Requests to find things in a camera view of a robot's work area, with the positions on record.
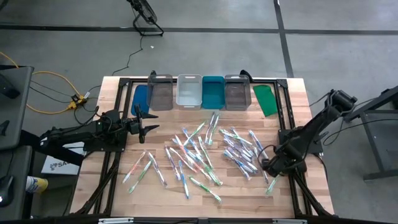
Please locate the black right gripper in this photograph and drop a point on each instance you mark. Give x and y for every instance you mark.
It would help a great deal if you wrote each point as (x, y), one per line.
(270, 166)

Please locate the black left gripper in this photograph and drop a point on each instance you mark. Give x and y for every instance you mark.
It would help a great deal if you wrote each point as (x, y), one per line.
(133, 126)

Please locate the purple toothbrush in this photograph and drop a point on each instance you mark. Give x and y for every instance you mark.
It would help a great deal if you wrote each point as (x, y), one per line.
(157, 169)
(234, 130)
(172, 163)
(237, 148)
(266, 180)
(210, 127)
(231, 149)

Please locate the green toothbrush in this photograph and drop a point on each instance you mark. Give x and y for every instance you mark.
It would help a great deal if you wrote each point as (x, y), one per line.
(140, 176)
(194, 133)
(214, 177)
(214, 129)
(205, 189)
(206, 152)
(272, 185)
(236, 137)

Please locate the blue toothbrush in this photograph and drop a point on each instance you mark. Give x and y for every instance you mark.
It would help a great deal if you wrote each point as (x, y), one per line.
(183, 179)
(192, 141)
(244, 171)
(258, 144)
(241, 162)

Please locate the orange toothbrush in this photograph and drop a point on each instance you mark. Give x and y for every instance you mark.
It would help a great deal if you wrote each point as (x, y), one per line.
(199, 168)
(183, 160)
(181, 144)
(134, 167)

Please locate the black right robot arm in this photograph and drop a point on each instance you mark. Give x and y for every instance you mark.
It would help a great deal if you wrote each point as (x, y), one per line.
(311, 127)

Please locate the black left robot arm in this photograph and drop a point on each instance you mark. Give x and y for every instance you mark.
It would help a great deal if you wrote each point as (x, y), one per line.
(77, 137)

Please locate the blue plastic lid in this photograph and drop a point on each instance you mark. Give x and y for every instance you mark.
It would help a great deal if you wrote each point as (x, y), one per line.
(140, 99)

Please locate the smoky transparent plastic bin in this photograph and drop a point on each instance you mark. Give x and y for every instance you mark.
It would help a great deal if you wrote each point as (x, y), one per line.
(237, 93)
(159, 93)

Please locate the black clamp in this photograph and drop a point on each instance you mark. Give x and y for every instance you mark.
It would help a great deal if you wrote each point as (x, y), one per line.
(153, 73)
(246, 74)

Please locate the white plastic bin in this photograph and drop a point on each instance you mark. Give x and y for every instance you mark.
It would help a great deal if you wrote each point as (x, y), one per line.
(189, 93)

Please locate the green plastic lid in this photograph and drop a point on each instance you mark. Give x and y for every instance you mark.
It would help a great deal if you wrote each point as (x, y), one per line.
(265, 101)

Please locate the teal plastic bin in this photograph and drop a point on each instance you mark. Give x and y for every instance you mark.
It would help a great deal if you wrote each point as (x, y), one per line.
(213, 93)

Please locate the yellow power strip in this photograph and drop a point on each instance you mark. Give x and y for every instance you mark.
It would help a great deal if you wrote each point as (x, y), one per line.
(76, 102)

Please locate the white cardboard box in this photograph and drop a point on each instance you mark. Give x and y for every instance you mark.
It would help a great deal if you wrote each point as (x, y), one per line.
(62, 166)

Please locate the black diagonal beam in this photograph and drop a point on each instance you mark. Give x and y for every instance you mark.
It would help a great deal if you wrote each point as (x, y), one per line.
(46, 146)

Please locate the black floor fan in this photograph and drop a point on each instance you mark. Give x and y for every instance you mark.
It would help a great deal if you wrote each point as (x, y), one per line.
(144, 11)

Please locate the black metal desk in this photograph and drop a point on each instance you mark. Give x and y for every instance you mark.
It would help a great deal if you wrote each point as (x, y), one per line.
(373, 105)

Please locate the yellow spray can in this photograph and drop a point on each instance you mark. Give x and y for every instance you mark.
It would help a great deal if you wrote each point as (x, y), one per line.
(37, 184)

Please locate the grey desk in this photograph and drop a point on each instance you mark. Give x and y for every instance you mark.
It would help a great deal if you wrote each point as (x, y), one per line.
(15, 186)
(15, 105)

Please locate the black computer mouse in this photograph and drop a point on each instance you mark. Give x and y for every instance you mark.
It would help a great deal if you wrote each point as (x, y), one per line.
(5, 191)

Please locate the silver metal bracket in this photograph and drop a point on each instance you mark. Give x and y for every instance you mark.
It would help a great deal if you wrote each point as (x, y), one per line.
(115, 221)
(289, 221)

